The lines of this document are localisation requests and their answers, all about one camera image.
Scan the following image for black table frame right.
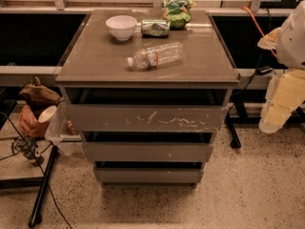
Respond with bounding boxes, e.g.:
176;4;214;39
225;96;305;149

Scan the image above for grey drawer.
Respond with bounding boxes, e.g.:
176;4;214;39
68;104;228;133
82;142;213;162
93;168;203;183

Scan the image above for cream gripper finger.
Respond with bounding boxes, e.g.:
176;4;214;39
257;27;281;50

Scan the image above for grey bottom drawer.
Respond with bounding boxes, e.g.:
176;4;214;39
93;168;203;183

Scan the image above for grey drawer cabinet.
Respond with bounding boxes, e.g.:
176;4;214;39
56;10;239;185

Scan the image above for clear plastic water bottle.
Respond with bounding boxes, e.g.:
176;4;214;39
127;42;183;71

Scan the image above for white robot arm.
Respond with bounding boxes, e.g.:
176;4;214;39
257;1;305;134

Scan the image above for black power adapter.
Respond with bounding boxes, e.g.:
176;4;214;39
255;66;273;75

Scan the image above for orange cloth bag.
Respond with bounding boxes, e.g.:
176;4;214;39
19;105;49;138

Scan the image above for green soda can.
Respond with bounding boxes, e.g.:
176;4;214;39
141;19;170;37

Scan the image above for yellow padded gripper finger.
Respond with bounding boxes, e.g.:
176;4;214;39
259;70;305;134

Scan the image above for clear plastic bin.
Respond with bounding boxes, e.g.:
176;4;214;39
45;102;83;156

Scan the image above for green chip bag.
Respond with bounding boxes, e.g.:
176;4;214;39
163;0;196;30

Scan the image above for black stand leg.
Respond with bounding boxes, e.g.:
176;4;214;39
28;146;59;228

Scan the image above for brown cloth bag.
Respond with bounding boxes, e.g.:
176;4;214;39
19;75;61;108

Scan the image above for white bowl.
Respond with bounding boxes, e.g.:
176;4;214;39
106;15;137;41

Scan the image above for grey top drawer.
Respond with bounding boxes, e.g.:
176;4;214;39
68;104;228;133

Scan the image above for small grey device on floor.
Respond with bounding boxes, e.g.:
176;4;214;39
13;136;44;167

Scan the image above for black floor cable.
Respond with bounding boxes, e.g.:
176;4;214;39
0;111;74;229

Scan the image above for white cup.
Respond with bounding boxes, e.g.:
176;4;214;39
38;105;57;123

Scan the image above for orange cable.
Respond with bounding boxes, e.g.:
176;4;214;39
240;5;278;59

